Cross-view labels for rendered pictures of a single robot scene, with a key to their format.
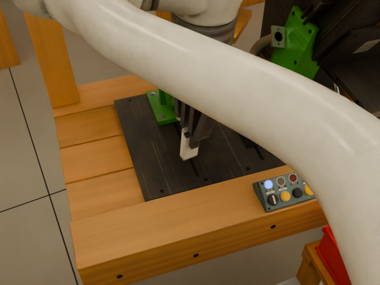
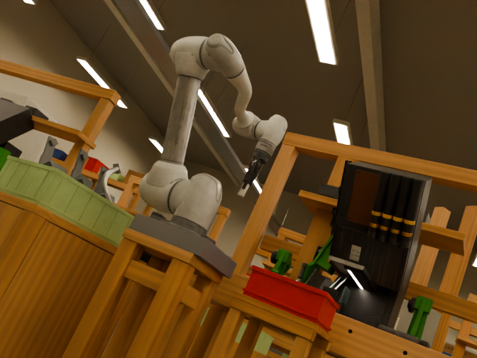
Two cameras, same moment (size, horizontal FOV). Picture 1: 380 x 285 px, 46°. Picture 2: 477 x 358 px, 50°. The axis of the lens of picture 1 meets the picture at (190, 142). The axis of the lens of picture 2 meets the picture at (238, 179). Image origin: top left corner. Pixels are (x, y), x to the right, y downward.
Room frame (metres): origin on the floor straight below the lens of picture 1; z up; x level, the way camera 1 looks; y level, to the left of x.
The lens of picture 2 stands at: (-1.04, -1.80, 0.64)
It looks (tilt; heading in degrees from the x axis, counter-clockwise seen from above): 16 degrees up; 50
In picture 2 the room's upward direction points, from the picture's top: 25 degrees clockwise
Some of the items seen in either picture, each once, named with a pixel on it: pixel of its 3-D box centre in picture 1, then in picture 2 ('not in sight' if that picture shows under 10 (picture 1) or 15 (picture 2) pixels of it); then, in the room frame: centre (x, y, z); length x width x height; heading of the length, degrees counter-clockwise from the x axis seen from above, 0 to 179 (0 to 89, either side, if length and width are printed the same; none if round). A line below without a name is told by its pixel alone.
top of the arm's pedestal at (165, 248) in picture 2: not in sight; (174, 256); (0.23, -0.14, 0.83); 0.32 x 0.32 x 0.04; 22
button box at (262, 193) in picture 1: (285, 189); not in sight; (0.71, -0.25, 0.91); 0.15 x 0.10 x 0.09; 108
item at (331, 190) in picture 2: not in sight; (332, 193); (1.17, 0.00, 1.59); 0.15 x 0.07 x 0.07; 108
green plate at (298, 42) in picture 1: (299, 50); (329, 257); (0.97, -0.29, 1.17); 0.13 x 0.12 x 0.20; 108
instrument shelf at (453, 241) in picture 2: not in sight; (378, 221); (1.30, -0.26, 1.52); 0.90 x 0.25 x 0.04; 108
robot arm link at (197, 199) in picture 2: not in sight; (199, 199); (0.23, -0.13, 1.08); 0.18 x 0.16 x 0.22; 104
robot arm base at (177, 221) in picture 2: not in sight; (191, 231); (0.24, -0.15, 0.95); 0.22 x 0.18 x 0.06; 121
